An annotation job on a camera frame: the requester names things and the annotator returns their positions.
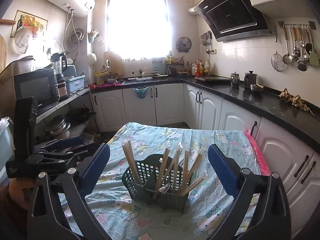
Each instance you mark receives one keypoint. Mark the red bottle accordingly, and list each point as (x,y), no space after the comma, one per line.
(198,69)

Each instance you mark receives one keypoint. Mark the stacked metal pots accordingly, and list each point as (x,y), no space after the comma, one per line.
(57,126)

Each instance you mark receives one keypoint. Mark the black blender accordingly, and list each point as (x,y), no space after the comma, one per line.
(59,62)

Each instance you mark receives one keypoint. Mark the blue plastic box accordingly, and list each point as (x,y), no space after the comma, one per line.
(75,84)

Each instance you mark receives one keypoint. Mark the green hanging spatula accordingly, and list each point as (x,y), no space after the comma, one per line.
(313,56)

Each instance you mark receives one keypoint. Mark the wooden chopstick right in basket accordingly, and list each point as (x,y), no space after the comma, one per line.
(192,186)

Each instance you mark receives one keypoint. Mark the wooden cutting board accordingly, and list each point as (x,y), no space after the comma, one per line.
(115,62)

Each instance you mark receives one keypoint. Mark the wooden chopstick in basket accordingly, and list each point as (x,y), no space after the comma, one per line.
(127,148)
(192,186)

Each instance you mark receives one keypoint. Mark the fruit picture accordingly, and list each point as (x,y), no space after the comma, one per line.
(35,24)

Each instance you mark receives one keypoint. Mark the black range hood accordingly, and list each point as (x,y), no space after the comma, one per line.
(232,19)

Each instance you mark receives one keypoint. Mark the black countertop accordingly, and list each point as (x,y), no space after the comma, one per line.
(267,104)

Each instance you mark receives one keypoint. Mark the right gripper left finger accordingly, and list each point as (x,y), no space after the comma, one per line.
(95,168)

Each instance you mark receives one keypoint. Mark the hello kitty tablecloth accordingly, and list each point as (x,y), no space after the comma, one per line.
(188,172)

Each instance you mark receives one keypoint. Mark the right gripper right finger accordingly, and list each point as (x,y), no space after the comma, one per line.
(226,169)

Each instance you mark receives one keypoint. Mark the metal bowl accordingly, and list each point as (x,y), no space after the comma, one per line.
(256,88)

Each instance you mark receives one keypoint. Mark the white lower cabinets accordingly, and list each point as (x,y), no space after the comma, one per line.
(165,105)

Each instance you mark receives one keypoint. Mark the ginger root pile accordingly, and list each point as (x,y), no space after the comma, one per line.
(294,100)

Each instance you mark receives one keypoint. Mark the wooden chopstick left in basket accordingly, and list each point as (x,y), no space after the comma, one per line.
(127,148)

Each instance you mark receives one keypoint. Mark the blue hanging trash bin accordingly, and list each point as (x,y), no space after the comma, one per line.
(141,92)

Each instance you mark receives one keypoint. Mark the hanging metal ladle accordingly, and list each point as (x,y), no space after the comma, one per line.
(287,58)

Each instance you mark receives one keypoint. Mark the operator hand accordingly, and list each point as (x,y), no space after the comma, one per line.
(19,190)

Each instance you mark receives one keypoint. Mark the wire mesh strainer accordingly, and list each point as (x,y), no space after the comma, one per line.
(276,58)

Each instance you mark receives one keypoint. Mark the steel kettle pot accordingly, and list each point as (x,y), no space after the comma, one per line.
(250,77)

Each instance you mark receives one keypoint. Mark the glass teapot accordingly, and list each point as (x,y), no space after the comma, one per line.
(235,79)

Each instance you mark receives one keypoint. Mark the black microwave oven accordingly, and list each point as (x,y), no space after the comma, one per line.
(41,84)

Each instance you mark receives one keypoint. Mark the dark green utensil basket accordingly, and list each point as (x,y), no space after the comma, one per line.
(154,190)

